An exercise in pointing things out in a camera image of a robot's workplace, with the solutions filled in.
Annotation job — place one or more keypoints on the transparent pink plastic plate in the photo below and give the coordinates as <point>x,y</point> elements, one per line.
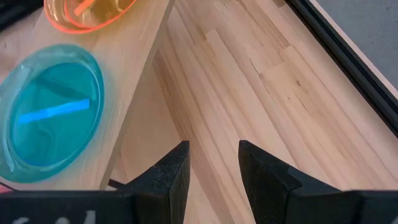
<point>3,188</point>

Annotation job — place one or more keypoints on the black aluminium table frame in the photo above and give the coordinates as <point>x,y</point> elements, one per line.
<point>342,53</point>

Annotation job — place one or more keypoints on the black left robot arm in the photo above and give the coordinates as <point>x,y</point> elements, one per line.
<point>12,12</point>

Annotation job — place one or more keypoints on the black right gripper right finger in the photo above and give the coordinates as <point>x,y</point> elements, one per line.
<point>273,193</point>

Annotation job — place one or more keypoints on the transparent blue plastic plate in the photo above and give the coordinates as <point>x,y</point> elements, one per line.
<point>53,130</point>

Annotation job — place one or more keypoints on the transparent orange plastic plate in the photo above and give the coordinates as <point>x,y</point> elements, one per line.
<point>102,12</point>

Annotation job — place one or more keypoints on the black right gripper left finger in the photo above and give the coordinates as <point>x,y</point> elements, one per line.
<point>164,193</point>

